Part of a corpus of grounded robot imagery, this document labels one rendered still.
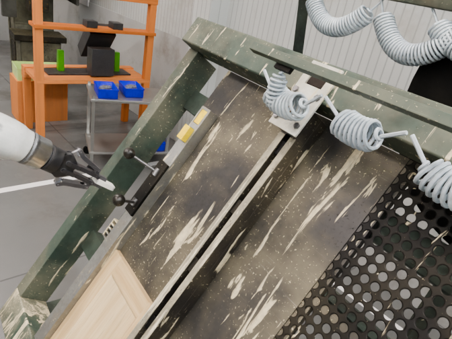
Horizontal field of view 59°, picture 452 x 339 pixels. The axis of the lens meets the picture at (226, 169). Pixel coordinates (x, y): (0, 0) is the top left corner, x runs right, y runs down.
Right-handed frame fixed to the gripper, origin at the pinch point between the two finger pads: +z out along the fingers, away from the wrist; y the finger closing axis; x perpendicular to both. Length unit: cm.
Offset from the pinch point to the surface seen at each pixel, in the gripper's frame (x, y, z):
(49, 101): -414, 54, 132
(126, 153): 0.4, -11.9, 0.1
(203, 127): 6.9, -32.3, 13.3
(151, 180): 4.9, -8.8, 10.7
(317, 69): 53, -54, -10
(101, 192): -17.1, 8.5, 12.8
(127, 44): -469, -68, 196
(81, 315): 12.8, 38.4, 13.9
